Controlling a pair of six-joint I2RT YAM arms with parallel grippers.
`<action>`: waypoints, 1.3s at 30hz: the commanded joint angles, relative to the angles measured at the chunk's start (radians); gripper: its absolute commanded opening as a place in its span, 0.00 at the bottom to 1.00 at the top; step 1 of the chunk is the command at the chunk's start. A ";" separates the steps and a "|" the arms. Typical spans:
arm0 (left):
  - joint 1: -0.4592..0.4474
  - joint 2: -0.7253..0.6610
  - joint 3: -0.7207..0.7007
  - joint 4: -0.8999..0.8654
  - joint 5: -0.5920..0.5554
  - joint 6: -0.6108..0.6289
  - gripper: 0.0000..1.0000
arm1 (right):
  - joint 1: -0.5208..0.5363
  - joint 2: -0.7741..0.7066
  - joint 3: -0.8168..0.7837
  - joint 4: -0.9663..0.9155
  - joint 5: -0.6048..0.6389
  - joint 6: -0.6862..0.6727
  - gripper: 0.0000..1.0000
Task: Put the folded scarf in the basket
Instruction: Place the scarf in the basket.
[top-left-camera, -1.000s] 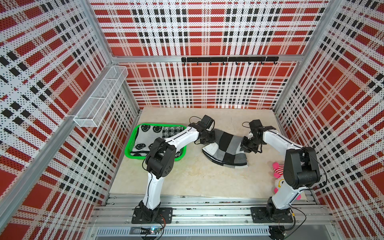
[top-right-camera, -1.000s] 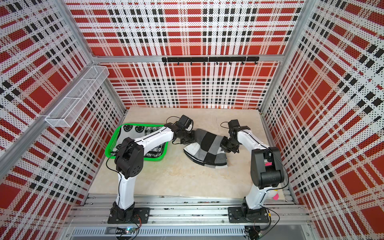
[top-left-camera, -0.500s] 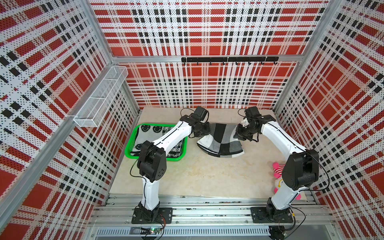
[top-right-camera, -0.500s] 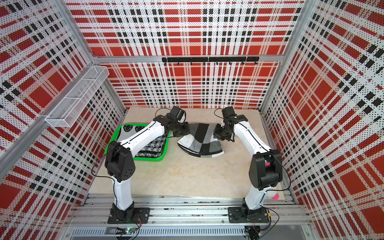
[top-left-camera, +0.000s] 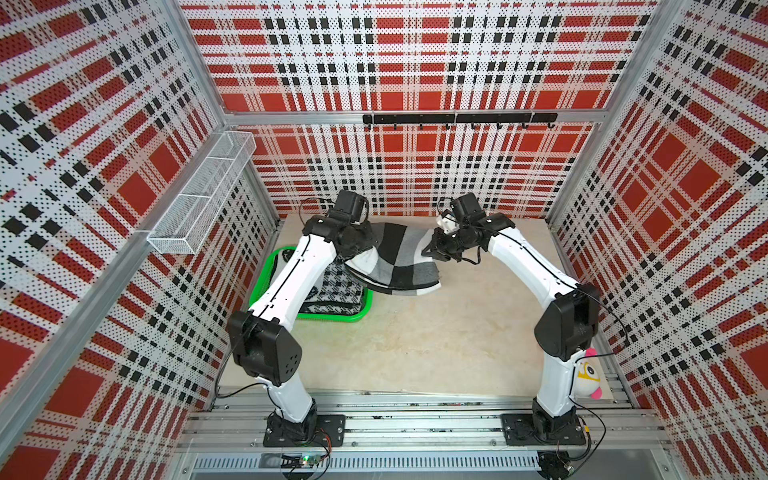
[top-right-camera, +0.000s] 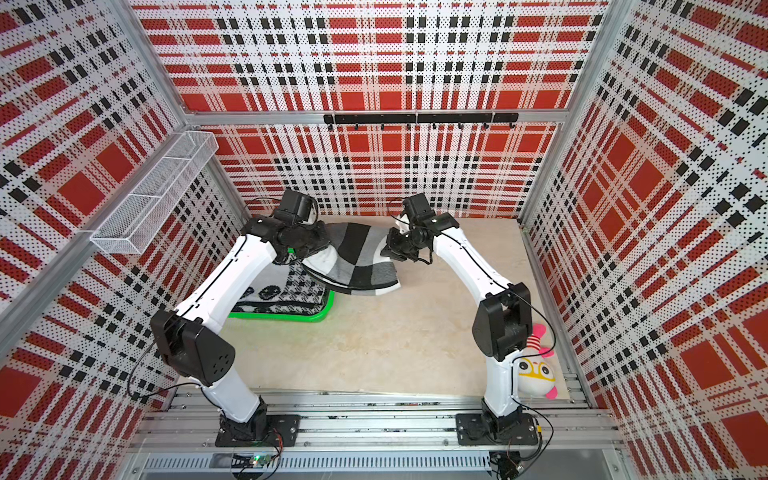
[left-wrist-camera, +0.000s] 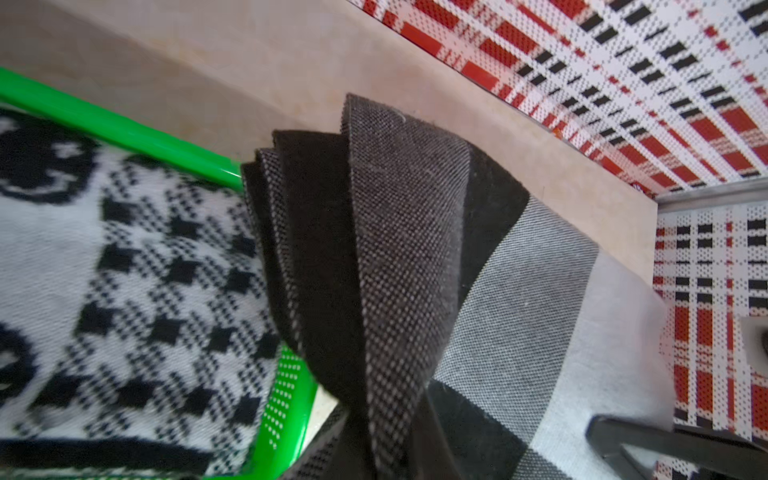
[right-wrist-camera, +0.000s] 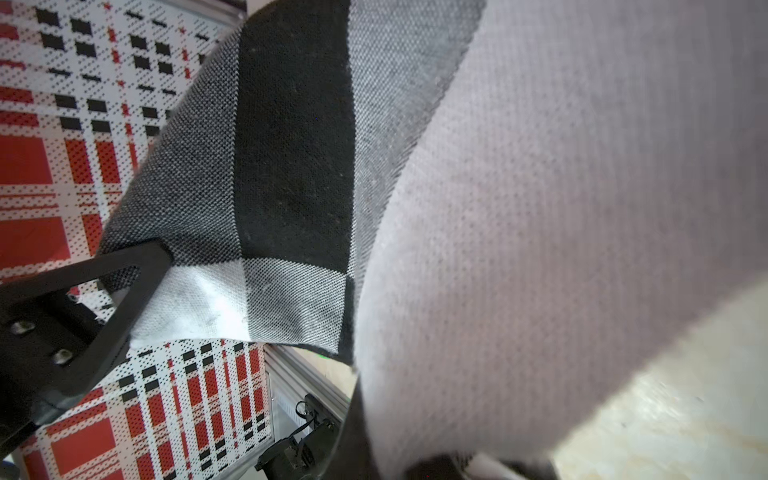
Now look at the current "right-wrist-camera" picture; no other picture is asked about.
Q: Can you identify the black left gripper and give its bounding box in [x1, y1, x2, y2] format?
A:
[1, 240, 172, 456]

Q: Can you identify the grey black white checked scarf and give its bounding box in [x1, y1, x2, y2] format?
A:
[100, 1, 767, 479]

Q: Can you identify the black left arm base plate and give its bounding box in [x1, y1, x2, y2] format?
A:
[255, 394, 341, 480]

